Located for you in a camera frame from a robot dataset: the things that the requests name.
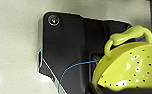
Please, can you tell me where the yellow plastic bowl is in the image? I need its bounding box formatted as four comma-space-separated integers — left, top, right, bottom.
91, 25, 152, 94

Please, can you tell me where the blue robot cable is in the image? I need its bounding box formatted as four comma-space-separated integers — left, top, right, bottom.
57, 59, 101, 94

